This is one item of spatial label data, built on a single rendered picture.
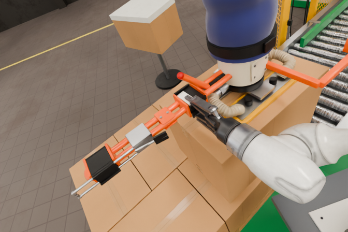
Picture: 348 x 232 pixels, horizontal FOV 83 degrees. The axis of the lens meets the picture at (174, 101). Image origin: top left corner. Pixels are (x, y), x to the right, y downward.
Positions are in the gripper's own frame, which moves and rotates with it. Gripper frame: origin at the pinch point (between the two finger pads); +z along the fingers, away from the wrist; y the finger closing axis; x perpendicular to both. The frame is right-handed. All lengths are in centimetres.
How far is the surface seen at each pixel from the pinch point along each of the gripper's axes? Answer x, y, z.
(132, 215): -48, 65, 17
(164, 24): 70, 33, 126
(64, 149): -93, 119, 171
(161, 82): 54, 116, 158
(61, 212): -114, 119, 98
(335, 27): 166, 66, 15
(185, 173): -11, 65, 14
